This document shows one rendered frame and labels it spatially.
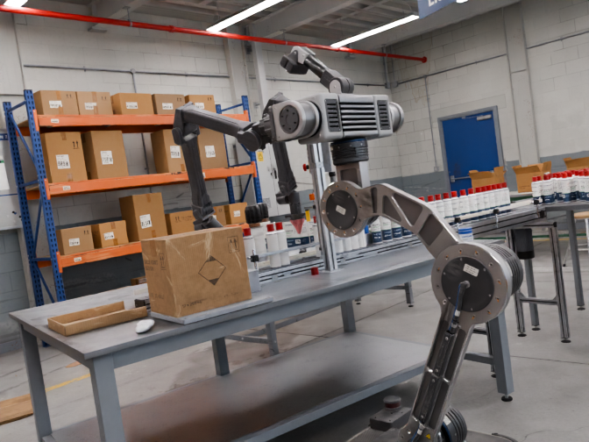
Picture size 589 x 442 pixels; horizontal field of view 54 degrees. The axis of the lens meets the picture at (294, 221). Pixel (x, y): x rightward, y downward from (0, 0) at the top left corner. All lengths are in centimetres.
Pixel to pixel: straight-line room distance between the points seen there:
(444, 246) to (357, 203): 35
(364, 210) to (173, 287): 69
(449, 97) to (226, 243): 906
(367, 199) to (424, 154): 921
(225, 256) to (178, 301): 23
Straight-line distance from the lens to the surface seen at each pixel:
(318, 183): 263
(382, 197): 191
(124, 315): 225
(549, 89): 1017
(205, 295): 206
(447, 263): 178
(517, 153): 1035
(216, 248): 207
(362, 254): 294
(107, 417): 196
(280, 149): 267
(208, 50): 842
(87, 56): 739
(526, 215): 404
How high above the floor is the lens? 122
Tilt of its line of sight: 3 degrees down
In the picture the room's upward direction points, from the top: 8 degrees counter-clockwise
